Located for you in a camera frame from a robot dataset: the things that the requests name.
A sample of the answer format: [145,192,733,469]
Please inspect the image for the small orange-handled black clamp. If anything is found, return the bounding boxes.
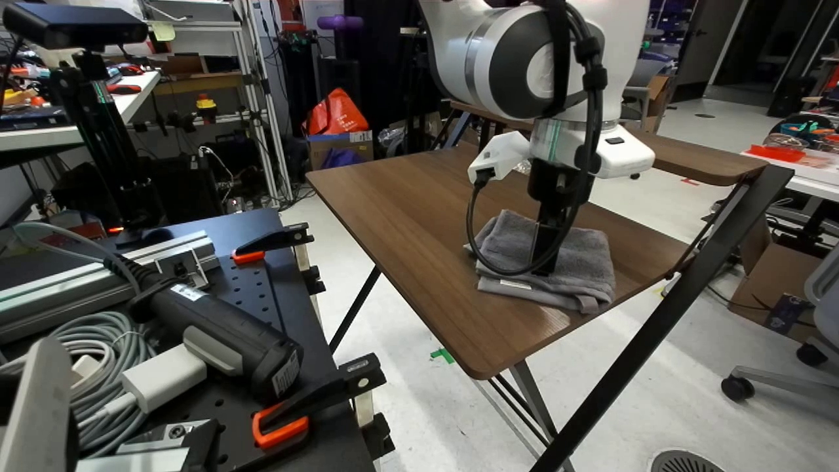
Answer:
[229,222,316,270]

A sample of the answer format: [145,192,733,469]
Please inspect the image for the grey metal bar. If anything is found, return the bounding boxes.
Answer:
[0,336,80,472]

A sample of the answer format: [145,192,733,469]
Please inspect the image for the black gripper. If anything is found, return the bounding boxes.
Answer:
[525,157,593,277]

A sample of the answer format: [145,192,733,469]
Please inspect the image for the white metal shelf rack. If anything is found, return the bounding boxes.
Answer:
[142,0,295,209]

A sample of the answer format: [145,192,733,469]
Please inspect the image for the white table with clutter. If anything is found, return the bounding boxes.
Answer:
[739,110,839,205]

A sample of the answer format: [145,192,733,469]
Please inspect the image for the black handheld tool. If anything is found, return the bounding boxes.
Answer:
[128,275,303,407]

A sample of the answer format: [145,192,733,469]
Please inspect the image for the aluminium extrusion rail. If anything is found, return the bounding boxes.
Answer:
[0,228,221,346]

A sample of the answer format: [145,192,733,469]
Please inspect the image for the grey wheeled chair base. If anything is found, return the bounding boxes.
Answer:
[719,245,839,407]

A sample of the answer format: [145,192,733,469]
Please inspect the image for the colourful teal bag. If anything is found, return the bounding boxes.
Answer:
[763,110,839,157]

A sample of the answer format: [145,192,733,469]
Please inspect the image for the large orange-handled black clamp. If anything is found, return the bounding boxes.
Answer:
[248,350,390,456]

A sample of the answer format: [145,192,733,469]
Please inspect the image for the grey office chair with armrests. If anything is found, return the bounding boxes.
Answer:
[621,54,682,135]

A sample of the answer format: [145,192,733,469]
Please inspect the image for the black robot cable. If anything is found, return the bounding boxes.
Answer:
[461,0,610,277]

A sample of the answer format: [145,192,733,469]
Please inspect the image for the black stereo camera bar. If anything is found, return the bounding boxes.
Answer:
[0,0,150,53]

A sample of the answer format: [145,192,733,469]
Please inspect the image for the white power adapter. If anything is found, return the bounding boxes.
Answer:
[120,340,209,413]

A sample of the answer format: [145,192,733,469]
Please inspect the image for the white work table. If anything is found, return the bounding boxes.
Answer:
[0,64,166,157]

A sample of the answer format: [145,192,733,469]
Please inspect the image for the large brown cardboard box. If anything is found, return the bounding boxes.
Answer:
[727,240,829,346]

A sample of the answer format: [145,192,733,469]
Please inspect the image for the orange bag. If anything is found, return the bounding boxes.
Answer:
[302,84,374,138]

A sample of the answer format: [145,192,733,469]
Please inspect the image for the round black floor grille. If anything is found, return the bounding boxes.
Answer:
[647,448,727,472]

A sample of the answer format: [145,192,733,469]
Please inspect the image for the black perforated mounting board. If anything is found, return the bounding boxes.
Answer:
[107,205,379,472]

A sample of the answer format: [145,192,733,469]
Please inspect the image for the grey towel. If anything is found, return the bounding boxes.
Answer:
[468,207,618,319]

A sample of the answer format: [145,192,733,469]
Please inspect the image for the cardboard box under orange bag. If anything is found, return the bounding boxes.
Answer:
[303,129,378,169]

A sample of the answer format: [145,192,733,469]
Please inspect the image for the red flat tool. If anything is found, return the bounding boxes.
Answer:
[748,140,809,167]

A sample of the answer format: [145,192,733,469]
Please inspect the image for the wooden folding table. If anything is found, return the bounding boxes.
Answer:
[324,161,796,472]

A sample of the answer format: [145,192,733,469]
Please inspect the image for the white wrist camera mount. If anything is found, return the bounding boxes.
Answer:
[465,118,657,189]

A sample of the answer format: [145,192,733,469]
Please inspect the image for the grey coiled cable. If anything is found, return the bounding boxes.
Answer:
[0,307,163,458]

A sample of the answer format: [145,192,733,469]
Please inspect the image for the black camera tripod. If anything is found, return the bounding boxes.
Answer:
[45,46,168,231]

